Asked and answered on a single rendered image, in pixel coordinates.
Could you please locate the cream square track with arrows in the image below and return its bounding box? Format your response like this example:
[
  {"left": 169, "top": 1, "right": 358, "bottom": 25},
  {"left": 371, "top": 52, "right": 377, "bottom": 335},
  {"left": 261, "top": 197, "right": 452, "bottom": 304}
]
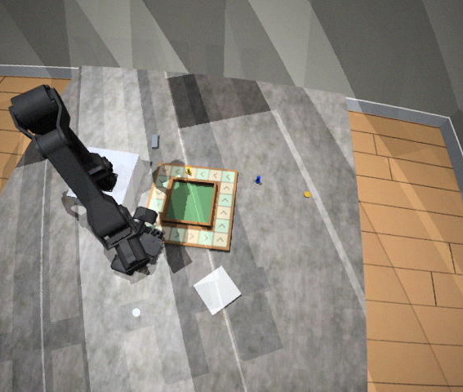
[{"left": 147, "top": 163, "right": 238, "bottom": 252}]

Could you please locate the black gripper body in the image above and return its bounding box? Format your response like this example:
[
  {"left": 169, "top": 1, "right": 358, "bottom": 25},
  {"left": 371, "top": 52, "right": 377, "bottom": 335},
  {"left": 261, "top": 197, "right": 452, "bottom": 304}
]
[{"left": 111, "top": 207, "right": 158, "bottom": 275}]

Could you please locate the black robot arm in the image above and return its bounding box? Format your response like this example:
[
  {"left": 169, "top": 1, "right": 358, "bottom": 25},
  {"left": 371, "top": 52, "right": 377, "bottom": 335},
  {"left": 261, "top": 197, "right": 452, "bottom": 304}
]
[{"left": 8, "top": 84, "right": 165, "bottom": 273}]

